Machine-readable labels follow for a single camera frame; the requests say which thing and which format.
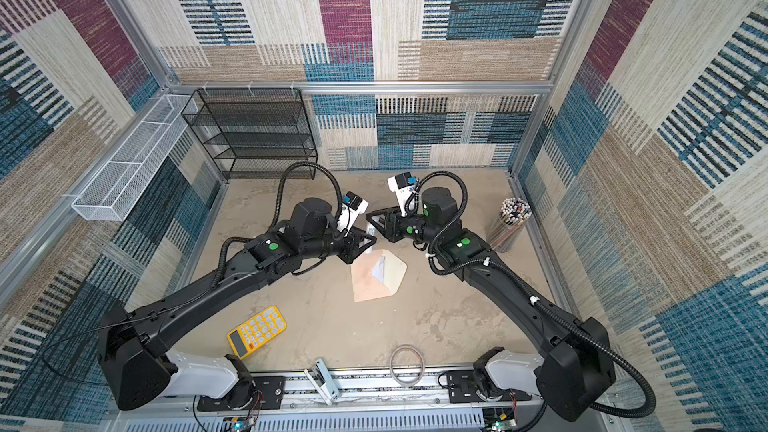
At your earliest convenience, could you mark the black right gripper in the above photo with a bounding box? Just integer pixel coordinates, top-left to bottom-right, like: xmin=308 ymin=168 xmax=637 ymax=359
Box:
xmin=367 ymin=204 xmax=440 ymax=245

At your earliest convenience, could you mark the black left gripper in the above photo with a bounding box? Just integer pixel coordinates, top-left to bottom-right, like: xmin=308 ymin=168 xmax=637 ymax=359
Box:
xmin=301 ymin=221 xmax=378 ymax=266

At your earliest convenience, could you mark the white letter with green border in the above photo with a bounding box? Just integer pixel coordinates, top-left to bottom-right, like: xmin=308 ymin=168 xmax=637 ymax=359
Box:
xmin=371 ymin=256 xmax=386 ymax=284

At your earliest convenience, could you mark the pink envelope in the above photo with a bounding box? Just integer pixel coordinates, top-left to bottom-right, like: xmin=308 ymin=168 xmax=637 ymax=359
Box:
xmin=351 ymin=250 xmax=407 ymax=303

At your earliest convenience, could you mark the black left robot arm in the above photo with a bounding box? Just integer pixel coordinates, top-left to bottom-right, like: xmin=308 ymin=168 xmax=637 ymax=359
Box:
xmin=97 ymin=161 xmax=376 ymax=411

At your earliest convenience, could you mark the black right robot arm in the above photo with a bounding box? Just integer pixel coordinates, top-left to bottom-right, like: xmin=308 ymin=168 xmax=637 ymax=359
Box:
xmin=366 ymin=171 xmax=657 ymax=422

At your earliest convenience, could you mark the light blue stapler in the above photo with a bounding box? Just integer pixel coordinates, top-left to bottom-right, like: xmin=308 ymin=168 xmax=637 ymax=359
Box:
xmin=303 ymin=358 xmax=340 ymax=406

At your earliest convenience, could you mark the cup of pencils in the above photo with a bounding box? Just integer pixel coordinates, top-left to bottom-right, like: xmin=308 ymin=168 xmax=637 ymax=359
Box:
xmin=486 ymin=197 xmax=532 ymax=252

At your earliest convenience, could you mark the yellow calculator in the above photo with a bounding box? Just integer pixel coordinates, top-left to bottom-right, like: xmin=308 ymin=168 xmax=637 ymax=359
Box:
xmin=227 ymin=305 xmax=287 ymax=359

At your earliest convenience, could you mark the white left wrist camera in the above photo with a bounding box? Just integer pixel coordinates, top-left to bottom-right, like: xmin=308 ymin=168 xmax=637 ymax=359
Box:
xmin=337 ymin=191 xmax=369 ymax=236

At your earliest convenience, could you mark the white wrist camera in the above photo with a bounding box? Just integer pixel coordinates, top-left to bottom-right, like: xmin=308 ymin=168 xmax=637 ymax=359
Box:
xmin=337 ymin=191 xmax=369 ymax=236
xmin=387 ymin=172 xmax=418 ymax=216

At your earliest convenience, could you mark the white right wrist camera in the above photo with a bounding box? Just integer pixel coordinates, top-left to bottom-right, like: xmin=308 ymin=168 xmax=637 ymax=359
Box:
xmin=387 ymin=172 xmax=418 ymax=216

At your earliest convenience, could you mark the coiled white cable ring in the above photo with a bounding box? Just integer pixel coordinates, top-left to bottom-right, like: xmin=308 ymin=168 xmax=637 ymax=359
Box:
xmin=388 ymin=344 xmax=427 ymax=388

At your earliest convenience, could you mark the black wire shelf rack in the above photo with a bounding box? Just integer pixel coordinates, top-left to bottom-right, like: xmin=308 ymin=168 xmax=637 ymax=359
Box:
xmin=181 ymin=88 xmax=318 ymax=180

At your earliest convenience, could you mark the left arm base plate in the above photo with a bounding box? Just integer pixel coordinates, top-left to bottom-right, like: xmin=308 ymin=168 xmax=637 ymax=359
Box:
xmin=196 ymin=376 xmax=286 ymax=414

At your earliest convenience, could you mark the white wire mesh basket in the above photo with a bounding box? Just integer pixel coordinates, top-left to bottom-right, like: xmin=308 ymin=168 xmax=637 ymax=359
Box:
xmin=72 ymin=94 xmax=189 ymax=222

